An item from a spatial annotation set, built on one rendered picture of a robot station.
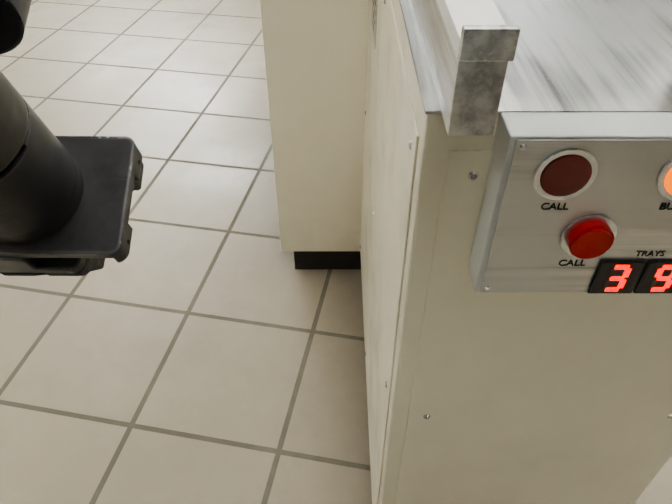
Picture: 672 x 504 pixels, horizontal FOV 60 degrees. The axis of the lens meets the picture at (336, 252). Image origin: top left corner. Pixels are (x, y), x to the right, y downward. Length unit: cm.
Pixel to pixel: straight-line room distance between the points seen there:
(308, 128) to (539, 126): 84
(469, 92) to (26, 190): 24
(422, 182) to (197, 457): 87
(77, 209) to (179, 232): 133
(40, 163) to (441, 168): 26
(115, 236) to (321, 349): 103
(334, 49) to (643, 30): 66
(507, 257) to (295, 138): 82
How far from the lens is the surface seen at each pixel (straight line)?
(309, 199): 130
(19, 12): 28
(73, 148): 33
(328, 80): 115
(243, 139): 199
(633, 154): 41
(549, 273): 46
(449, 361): 58
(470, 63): 35
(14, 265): 33
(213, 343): 134
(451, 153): 41
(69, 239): 31
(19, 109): 27
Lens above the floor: 103
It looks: 42 degrees down
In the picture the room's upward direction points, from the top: straight up
